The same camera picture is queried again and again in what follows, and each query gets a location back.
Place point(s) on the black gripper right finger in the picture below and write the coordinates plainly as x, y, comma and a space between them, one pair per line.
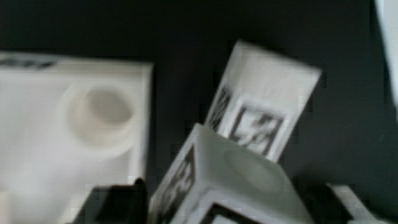
334, 205

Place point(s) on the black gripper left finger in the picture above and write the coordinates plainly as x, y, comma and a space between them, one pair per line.
115, 205

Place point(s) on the white chair leg with tag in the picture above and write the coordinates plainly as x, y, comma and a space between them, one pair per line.
223, 186

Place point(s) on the white chair seat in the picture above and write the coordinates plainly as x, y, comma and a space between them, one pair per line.
72, 131

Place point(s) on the white chair leg front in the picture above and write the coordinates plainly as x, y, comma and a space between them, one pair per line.
261, 96

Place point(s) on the white obstacle fence wall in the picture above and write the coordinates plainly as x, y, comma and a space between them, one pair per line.
387, 21

